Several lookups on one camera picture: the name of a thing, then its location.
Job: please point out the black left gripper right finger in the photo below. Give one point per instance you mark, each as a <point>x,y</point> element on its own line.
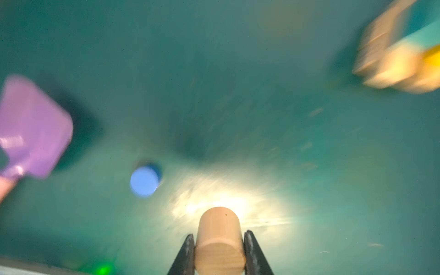
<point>256,262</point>

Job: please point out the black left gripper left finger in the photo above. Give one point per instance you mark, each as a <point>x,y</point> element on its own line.
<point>184,263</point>

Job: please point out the wooden cylinder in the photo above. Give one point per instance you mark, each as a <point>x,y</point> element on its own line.
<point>219,248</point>

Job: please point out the blue cylinder block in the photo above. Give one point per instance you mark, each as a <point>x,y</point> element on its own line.
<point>145,180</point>

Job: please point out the wooden block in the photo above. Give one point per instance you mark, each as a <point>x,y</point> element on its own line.
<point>425,79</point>
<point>385,57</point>

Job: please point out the yellow cube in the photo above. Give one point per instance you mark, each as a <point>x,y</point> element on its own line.
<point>432,56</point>

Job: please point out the teal cube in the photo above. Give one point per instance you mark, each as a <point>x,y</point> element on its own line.
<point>420,26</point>

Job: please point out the purple pink brush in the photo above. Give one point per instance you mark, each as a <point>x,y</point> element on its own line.
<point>35,132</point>

